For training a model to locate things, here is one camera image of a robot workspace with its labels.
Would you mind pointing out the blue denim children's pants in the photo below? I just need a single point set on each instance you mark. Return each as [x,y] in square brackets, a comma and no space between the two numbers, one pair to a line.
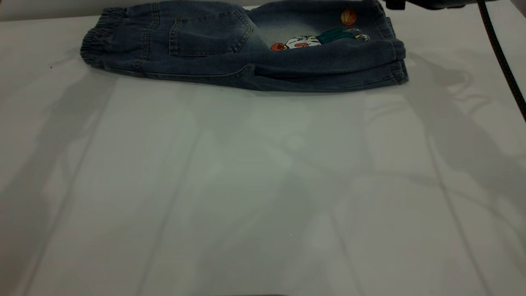
[205,65]

